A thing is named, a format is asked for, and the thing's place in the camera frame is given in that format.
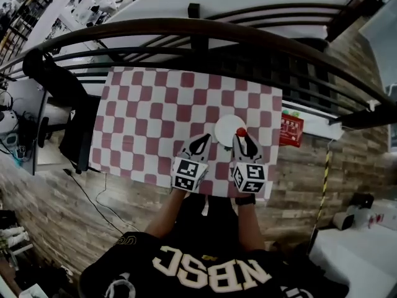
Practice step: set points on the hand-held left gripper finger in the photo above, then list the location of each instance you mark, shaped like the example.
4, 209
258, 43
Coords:
208, 149
189, 146

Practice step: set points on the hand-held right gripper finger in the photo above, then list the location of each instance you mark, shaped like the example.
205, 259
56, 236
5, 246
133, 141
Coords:
237, 149
259, 154

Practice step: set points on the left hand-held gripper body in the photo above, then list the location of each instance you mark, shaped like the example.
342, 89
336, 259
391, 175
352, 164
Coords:
189, 172

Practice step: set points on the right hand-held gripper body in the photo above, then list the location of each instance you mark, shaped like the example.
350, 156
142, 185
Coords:
249, 177

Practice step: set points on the small red ball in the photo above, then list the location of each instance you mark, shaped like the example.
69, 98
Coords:
241, 131

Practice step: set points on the white round plate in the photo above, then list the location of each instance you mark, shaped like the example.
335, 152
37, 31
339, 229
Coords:
228, 127

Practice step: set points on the person's left forearm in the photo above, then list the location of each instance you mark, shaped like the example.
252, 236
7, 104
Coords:
164, 216

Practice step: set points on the person's right forearm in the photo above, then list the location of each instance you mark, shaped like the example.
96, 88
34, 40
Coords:
251, 225

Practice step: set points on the black wristwatch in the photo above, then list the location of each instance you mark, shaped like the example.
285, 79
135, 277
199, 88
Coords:
245, 199

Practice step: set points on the red white checkered tablecloth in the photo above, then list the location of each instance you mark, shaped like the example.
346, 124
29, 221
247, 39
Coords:
161, 116

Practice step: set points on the person's black trousers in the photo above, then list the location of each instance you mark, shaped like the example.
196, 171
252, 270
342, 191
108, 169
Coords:
207, 225

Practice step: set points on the yellow black striped pole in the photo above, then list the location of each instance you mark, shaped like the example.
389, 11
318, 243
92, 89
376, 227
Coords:
324, 188

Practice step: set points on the person's black printed shirt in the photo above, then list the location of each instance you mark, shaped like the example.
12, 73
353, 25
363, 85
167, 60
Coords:
201, 272

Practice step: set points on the grey device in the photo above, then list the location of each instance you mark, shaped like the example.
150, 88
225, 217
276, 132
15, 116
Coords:
343, 220

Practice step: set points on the dark metal railing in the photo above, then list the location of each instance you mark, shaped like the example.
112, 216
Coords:
192, 29

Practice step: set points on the white table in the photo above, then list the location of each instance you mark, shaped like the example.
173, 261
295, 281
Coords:
356, 259

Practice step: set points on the white box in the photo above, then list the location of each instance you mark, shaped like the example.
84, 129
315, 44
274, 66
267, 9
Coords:
383, 214

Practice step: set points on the white side desk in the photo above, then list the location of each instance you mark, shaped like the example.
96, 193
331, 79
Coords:
26, 104

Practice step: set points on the white headset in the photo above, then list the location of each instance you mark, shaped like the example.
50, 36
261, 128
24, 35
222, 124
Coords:
7, 121

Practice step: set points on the red wall box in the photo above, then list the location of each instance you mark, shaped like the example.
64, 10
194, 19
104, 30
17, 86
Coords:
291, 130

